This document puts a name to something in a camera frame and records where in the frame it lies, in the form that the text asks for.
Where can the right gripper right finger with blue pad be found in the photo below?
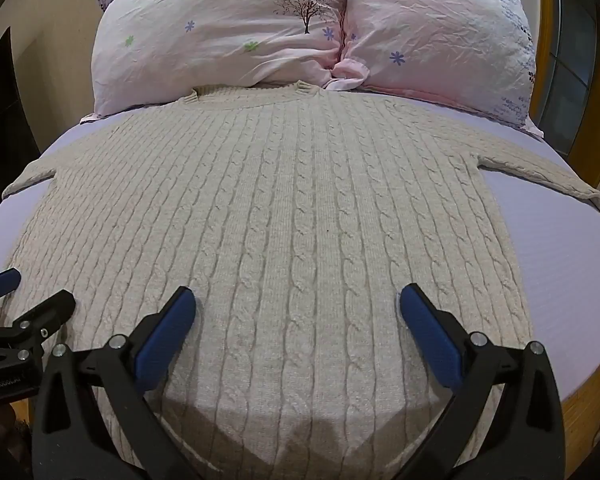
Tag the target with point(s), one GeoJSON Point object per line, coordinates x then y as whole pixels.
{"type": "Point", "coordinates": [503, 420]}

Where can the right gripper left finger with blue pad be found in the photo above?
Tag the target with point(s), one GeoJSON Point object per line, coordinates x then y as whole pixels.
{"type": "Point", "coordinates": [70, 438]}

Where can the beige cable knit sweater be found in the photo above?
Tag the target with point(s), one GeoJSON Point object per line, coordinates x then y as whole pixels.
{"type": "Point", "coordinates": [296, 216]}

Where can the lavender bed sheet mattress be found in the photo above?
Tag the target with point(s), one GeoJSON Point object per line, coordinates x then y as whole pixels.
{"type": "Point", "coordinates": [556, 239]}

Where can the right pink floral pillow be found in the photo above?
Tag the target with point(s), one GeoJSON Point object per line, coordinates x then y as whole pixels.
{"type": "Point", "coordinates": [472, 55]}

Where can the pink floral pillow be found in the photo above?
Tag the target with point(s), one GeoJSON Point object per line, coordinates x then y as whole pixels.
{"type": "Point", "coordinates": [472, 55]}
{"type": "Point", "coordinates": [150, 52]}

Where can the left pink floral pillow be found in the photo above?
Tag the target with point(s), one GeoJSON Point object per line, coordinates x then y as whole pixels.
{"type": "Point", "coordinates": [150, 52]}

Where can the dark cabinet by wall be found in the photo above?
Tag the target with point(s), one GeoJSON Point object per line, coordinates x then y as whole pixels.
{"type": "Point", "coordinates": [17, 144]}

